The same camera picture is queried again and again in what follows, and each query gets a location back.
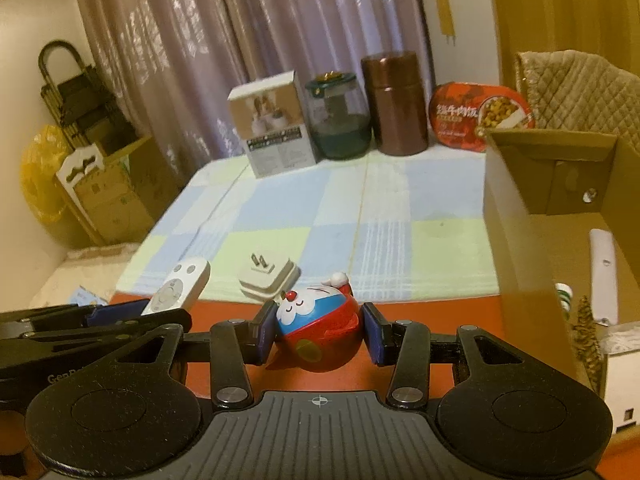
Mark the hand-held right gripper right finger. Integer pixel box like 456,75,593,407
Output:
362,302,546,409

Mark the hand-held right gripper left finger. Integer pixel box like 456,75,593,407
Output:
106,302,280,409

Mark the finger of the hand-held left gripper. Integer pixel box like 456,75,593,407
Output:
0,309,194,379
0,299,152,337

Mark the red cartoon cat toy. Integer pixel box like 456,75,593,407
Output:
267,271,364,373

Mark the small white remote control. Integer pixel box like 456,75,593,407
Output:
141,257,211,317

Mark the large cardboard box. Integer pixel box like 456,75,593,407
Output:
482,127,640,463

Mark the white bottle with green label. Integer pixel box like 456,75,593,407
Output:
554,282,574,322

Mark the brown hair claw clip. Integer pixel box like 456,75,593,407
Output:
572,295,604,392

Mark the long white remote control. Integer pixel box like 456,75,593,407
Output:
588,228,619,327

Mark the white square plastic tray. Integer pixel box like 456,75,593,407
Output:
599,322,640,437

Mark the blue leaflet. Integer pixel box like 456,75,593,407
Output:
74,285,109,307

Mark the red printed table mat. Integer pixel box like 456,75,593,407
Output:
107,294,507,397

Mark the white power adapter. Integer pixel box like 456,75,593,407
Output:
237,252,301,304

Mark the stack of cardboard boxes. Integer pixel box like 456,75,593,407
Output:
74,135,182,247

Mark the checkered table cloth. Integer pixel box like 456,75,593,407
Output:
116,149,501,306

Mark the white cutout board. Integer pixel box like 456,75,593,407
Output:
54,142,106,187

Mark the yellow plastic bag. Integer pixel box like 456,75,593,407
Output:
19,124,69,226

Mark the white product box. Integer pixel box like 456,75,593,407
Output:
227,71,319,180

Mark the black folding rack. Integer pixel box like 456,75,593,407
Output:
38,39,139,162

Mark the glass jar with dark lid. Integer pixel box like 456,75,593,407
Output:
304,71,372,160

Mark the brown cylindrical canister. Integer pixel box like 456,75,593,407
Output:
360,50,430,156

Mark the red instant food container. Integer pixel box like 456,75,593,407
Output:
428,82,537,154

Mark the pale patterned curtain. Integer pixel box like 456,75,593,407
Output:
71,0,432,162

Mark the beige quilted chair cushion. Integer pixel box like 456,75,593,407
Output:
513,49,640,137

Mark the yellow wall sticker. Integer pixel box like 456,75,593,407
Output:
430,0,457,46

